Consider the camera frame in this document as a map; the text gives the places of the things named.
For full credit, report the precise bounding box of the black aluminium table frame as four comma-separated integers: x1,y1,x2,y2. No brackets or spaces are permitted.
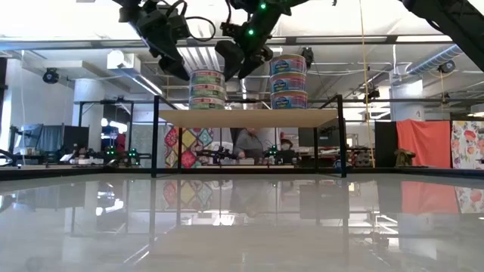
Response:
0,165,484,181

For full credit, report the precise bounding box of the Bumble Bee light tuna can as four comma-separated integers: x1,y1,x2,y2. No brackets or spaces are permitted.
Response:
188,83,228,100
188,96,228,111
189,70,227,88

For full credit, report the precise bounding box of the silver ribbed air duct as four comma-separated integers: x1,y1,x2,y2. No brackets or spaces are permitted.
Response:
236,67,273,110

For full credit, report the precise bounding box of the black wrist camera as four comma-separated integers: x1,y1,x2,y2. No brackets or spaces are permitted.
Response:
162,5,192,40
220,21,245,40

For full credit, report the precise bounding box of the orange cloth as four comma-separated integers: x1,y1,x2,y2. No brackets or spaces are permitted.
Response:
396,119,452,169

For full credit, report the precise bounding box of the large silver air duct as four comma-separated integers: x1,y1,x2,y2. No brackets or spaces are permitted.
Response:
406,44,465,76

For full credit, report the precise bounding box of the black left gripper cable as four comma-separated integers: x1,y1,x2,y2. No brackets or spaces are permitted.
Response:
166,0,217,43

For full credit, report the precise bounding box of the black background station frame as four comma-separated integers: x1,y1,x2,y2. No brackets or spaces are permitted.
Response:
73,97,135,167
342,97,484,105

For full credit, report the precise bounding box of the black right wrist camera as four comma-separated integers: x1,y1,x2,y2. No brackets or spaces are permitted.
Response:
220,21,245,40

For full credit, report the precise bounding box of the white ceiling box unit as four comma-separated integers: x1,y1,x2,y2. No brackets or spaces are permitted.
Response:
107,50,141,76

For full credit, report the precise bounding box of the grey overhead frame beam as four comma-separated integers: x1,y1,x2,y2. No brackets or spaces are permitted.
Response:
0,33,455,52

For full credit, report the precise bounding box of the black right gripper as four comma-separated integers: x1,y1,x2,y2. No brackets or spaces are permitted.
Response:
214,2,283,82

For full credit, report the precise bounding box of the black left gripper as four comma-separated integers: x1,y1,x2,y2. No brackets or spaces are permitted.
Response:
135,8,191,82

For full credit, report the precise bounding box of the floral cloth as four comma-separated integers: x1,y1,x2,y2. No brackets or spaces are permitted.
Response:
450,119,484,170

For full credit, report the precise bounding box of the colourful patchwork quilt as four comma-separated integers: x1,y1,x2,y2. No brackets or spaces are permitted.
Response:
163,127,220,169

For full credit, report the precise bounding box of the white round column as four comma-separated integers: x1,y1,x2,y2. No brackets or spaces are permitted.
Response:
389,79,427,122
72,78,107,163

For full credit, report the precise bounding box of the black arm base cable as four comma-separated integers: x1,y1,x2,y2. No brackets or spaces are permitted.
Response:
0,148,19,168

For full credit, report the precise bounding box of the wooden shelf with black frame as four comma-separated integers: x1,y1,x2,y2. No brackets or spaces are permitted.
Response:
150,94,347,179

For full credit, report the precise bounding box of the white glossy table sheet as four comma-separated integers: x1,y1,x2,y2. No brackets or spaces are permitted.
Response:
0,172,484,272

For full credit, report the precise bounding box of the yellow hanging rope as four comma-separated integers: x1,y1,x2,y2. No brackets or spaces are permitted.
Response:
358,0,376,169

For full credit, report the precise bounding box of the Wild Planet seafood can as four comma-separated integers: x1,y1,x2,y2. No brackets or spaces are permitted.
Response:
268,54,307,76
269,72,308,94
269,90,309,110

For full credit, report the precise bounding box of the grey-blue cloth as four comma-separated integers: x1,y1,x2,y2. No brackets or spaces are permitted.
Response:
9,123,65,159

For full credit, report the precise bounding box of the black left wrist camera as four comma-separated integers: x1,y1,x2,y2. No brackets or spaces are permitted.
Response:
162,5,192,40

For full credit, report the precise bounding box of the black panel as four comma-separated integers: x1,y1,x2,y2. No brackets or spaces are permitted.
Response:
374,120,399,168

